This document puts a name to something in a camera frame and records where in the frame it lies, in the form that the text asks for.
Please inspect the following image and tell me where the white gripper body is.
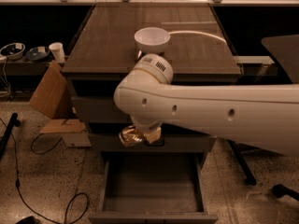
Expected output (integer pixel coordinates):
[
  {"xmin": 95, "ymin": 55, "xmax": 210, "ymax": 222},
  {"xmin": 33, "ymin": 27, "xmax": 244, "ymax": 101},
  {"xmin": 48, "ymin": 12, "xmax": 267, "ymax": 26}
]
[{"xmin": 131, "ymin": 116, "xmax": 162, "ymax": 133}]

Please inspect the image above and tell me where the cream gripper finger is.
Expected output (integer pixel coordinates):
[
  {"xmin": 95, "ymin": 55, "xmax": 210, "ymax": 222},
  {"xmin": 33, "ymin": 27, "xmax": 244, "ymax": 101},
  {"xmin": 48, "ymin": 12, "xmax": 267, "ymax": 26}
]
[{"xmin": 144, "ymin": 127, "xmax": 161, "ymax": 144}]

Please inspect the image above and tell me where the crushed orange can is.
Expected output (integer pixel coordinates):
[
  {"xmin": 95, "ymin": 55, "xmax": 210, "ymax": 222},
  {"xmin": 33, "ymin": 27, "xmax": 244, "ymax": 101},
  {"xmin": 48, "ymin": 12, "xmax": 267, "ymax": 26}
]
[{"xmin": 119, "ymin": 125, "xmax": 145, "ymax": 147}]

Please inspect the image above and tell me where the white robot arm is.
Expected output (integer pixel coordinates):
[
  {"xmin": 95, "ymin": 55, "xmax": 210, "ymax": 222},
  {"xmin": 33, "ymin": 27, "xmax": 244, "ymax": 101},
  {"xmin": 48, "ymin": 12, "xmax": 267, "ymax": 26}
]
[{"xmin": 114, "ymin": 54, "xmax": 299, "ymax": 157}]

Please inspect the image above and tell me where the grey bottom drawer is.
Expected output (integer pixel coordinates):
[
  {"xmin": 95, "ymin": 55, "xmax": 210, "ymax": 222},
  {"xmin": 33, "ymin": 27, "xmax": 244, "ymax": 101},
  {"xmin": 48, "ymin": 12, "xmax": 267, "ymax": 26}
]
[{"xmin": 89, "ymin": 152, "xmax": 218, "ymax": 224}]

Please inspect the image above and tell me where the grey top drawer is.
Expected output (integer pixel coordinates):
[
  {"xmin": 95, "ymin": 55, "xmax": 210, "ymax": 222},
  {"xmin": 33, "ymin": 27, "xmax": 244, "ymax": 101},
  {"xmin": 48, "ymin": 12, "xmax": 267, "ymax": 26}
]
[{"xmin": 72, "ymin": 80, "xmax": 235, "ymax": 126}]

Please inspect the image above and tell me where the grey drawer cabinet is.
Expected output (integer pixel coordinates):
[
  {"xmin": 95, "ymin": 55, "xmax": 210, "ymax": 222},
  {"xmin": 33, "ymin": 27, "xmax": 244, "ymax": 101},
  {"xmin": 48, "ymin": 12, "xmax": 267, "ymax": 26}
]
[{"xmin": 63, "ymin": 3, "xmax": 241, "ymax": 160}]

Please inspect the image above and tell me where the white bowl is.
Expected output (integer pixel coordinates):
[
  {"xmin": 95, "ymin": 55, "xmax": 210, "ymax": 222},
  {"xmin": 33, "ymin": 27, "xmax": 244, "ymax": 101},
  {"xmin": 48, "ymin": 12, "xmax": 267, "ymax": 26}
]
[{"xmin": 134, "ymin": 27, "xmax": 170, "ymax": 54}]

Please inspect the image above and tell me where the brown cardboard box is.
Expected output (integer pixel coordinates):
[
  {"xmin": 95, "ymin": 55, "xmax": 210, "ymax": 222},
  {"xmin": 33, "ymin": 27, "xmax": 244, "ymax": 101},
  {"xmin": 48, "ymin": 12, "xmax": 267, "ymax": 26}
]
[{"xmin": 29, "ymin": 61, "xmax": 85, "ymax": 133}]

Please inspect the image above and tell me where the white paper cup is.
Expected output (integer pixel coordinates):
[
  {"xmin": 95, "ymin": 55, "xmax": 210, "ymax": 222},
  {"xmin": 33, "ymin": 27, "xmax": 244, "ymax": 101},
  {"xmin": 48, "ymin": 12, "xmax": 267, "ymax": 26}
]
[{"xmin": 49, "ymin": 42, "xmax": 65, "ymax": 63}]

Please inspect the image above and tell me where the blue bowl right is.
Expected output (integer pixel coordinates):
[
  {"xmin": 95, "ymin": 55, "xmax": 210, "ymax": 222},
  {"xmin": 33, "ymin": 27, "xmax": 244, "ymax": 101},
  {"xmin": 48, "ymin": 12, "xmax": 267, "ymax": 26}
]
[{"xmin": 25, "ymin": 46, "xmax": 50, "ymax": 62}]

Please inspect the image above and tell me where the blue bowl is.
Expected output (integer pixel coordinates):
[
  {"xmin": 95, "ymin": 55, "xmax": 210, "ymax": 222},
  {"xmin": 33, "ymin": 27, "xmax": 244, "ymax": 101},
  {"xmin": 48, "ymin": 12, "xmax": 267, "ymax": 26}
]
[
  {"xmin": 0, "ymin": 43, "xmax": 25, "ymax": 61},
  {"xmin": 25, "ymin": 46, "xmax": 50, "ymax": 62}
]

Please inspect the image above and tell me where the black stand leg left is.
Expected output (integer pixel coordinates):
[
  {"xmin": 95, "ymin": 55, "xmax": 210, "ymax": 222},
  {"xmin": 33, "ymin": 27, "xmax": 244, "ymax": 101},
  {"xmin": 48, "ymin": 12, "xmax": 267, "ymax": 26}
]
[{"xmin": 0, "ymin": 113, "xmax": 21, "ymax": 159}]

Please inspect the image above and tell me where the black caster foot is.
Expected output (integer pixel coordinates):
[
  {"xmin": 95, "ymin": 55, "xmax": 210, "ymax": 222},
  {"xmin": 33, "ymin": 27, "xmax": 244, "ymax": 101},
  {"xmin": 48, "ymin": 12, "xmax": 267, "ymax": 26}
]
[{"xmin": 272, "ymin": 184, "xmax": 299, "ymax": 201}]

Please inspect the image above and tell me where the grey low shelf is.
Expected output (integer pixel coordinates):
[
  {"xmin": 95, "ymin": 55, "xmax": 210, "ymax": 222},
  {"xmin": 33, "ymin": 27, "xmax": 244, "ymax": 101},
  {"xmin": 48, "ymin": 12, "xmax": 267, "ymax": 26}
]
[{"xmin": 0, "ymin": 57, "xmax": 55, "ymax": 76}]

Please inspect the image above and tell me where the blue bowl left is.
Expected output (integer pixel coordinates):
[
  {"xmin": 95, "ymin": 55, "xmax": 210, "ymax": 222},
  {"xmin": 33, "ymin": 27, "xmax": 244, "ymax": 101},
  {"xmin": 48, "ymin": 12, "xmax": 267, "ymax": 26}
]
[{"xmin": 0, "ymin": 43, "xmax": 25, "ymax": 61}]

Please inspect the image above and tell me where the dark side table top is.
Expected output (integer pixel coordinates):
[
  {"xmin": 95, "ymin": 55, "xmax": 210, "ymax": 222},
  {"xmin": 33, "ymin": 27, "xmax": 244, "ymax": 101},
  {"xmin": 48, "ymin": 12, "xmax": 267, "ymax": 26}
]
[{"xmin": 262, "ymin": 35, "xmax": 299, "ymax": 84}]

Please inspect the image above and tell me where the black floor cable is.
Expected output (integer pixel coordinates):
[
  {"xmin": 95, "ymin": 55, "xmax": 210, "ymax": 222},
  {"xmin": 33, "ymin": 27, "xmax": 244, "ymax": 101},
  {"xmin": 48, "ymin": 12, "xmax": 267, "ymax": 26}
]
[{"xmin": 0, "ymin": 117, "xmax": 90, "ymax": 224}]

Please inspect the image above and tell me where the black table frame right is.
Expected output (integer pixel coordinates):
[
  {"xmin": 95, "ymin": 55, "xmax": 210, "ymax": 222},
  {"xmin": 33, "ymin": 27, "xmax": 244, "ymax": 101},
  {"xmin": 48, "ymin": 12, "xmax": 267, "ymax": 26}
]
[{"xmin": 228, "ymin": 140, "xmax": 257, "ymax": 186}]

